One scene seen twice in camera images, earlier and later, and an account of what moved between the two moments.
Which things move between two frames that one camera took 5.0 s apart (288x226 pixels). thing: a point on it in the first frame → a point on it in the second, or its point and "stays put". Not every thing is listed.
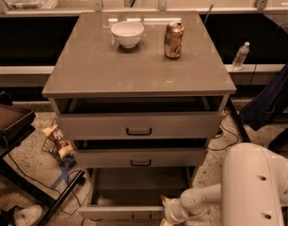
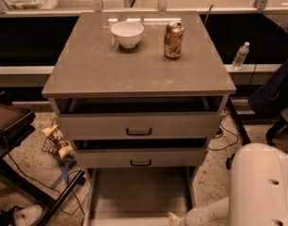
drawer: x=145 y=157 stays put
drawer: x=132 y=194 stays put
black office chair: x=284 y=143 → x=285 y=120
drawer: x=140 y=125 stays put
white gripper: x=172 y=208 → x=194 y=218
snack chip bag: x=63 y=146 stays put
